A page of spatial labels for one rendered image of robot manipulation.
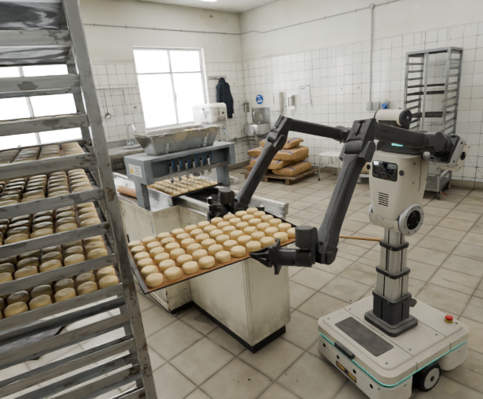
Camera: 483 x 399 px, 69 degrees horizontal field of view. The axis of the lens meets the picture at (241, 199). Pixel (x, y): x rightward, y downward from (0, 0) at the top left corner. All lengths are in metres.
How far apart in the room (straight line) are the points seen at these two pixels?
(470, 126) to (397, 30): 1.66
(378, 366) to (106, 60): 5.21
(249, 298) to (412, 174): 1.08
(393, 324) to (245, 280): 0.81
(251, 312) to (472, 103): 4.31
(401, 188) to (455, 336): 0.87
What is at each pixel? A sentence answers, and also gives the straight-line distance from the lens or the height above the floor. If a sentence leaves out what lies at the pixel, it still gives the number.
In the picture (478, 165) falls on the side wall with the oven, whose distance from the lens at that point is 5.66.
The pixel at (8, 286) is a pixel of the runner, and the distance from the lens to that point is 1.01.
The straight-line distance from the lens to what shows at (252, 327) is 2.18.
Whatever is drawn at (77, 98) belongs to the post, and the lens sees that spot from 1.34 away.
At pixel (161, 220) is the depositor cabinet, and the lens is 2.38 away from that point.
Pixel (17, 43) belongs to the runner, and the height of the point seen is 1.67.
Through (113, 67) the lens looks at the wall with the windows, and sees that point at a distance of 5.90.
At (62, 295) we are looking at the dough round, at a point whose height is 1.06.
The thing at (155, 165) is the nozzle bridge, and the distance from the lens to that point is 2.39.
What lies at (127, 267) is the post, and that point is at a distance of 0.98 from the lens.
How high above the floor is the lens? 1.53
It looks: 17 degrees down
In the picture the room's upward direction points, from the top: 5 degrees counter-clockwise
